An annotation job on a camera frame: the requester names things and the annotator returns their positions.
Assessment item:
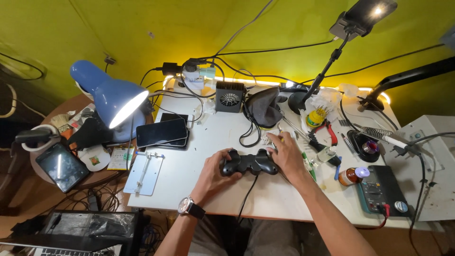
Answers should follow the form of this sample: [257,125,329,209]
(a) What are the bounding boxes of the person's right hand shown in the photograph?
[266,132,313,183]

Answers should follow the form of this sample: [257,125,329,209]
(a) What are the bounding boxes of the person's left hand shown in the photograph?
[198,148,243,200]

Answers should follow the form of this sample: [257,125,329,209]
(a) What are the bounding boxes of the black game controller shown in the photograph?
[220,149,280,177]

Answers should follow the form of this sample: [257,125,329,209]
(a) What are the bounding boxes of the small clear glass bottle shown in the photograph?
[311,146,337,168]

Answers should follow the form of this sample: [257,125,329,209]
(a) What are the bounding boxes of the yellow screwdriver bit set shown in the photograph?
[306,105,330,128]

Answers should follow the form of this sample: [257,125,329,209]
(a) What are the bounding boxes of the grey cloth pouch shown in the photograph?
[245,86,288,129]

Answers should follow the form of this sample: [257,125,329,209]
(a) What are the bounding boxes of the stack of dark smartphones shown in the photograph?
[146,112,194,151]

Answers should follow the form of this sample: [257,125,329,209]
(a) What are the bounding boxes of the brown bottle with white cap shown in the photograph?
[338,166,371,187]

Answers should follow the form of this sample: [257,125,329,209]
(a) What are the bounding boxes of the black smartphone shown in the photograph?
[136,118,188,148]

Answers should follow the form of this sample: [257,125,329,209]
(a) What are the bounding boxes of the metal circuit board holder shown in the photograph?
[123,151,165,196]

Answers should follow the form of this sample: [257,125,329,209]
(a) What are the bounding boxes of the crumpled clear plastic wrap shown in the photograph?
[299,83,359,133]

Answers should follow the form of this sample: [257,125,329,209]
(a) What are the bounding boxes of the person's legs in grey trousers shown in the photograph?
[188,215,303,256]

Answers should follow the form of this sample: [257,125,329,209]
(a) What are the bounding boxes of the soldering iron stand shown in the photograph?
[346,129,382,163]

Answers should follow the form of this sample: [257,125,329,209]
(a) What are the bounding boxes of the black mini fan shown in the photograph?
[215,81,246,114]

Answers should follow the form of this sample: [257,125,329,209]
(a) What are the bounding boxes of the black phone stand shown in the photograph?
[287,34,352,115]

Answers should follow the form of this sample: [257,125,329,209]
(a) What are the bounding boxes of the phone battery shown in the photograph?
[107,144,136,171]

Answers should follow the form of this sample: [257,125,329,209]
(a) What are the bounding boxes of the soldering iron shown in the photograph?
[360,127,413,150]

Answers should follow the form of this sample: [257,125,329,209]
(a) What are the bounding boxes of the black digital multimeter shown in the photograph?
[356,165,411,217]

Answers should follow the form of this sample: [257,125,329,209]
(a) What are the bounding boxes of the white power strip with plugs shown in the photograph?
[162,59,217,91]

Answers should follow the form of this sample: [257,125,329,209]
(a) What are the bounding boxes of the white round sticker pad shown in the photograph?
[77,144,111,173]

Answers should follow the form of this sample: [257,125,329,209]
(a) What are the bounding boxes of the blue desk lamp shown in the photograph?
[70,60,150,143]

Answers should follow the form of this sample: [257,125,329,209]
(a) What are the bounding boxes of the black plastic wrapped box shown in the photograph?
[40,210,140,239]

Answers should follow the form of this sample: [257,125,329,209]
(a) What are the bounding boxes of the white appliance box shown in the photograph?
[383,114,455,222]

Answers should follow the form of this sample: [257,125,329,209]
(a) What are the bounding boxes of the round brown side table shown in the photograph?
[29,93,155,190]

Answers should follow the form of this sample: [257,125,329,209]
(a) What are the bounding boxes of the black tablet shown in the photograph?
[35,142,90,193]

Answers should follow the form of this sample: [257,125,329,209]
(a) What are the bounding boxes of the laptop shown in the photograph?
[0,210,143,256]

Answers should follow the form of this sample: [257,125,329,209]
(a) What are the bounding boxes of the phone with light on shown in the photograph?
[329,0,398,39]

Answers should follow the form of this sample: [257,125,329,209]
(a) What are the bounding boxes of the green handled screwdriver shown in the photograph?
[302,152,317,183]

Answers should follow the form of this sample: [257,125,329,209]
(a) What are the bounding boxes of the black handled screwdriver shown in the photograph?
[281,115,342,167]

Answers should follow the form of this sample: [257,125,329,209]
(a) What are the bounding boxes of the silver wristwatch with black strap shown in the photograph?
[177,196,206,220]

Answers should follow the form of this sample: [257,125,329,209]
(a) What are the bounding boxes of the black controller cable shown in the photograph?
[237,175,259,223]

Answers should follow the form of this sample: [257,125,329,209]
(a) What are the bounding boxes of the red handled pliers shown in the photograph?
[309,121,338,147]

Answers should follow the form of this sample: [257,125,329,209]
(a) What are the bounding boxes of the black looped cable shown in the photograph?
[239,100,263,148]

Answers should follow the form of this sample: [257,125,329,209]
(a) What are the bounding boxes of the brush with wooden handle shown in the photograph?
[50,114,74,140]

